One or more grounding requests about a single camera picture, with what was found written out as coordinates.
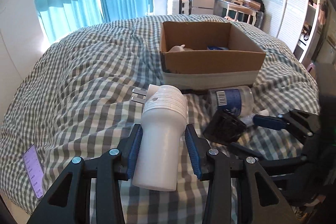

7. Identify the white wardrobe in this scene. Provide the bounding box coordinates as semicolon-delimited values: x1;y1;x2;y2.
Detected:
261;0;320;62

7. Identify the checkered bed quilt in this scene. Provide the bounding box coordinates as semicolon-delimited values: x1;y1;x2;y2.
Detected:
1;15;319;223

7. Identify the white plug-in device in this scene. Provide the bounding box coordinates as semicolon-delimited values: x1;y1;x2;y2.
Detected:
131;85;187;192

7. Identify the black square object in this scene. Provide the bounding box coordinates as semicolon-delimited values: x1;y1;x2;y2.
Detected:
203;109;247;145

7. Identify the clear plastic jar blue label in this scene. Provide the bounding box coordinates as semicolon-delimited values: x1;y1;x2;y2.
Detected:
208;86;254;117

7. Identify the white vanity table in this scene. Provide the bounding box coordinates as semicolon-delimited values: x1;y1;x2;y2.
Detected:
214;0;261;26

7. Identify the blue tissue pack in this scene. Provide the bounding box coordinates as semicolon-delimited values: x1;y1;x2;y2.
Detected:
207;46;230;51

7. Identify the white figurine bottle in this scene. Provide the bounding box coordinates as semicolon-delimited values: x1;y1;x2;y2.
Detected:
169;44;193;52

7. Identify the small silver fridge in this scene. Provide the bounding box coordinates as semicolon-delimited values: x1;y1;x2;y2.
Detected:
189;0;215;15

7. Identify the white tube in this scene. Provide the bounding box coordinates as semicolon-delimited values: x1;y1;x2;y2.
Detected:
240;109;270;125

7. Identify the brown cardboard box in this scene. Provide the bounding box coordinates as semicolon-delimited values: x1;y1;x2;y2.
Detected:
159;21;266;91

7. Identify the white suitcase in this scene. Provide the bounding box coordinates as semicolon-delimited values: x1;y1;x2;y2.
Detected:
167;0;190;15

